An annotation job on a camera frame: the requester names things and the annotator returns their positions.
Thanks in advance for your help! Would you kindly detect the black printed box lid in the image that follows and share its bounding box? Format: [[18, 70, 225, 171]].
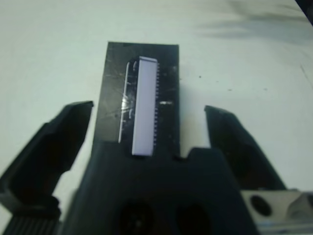
[[91, 41, 181, 160]]

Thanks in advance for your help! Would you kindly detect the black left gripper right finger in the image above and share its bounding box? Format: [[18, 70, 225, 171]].
[[204, 105, 287, 191]]

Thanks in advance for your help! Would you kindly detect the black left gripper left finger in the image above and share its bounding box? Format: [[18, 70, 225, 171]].
[[0, 100, 94, 213]]

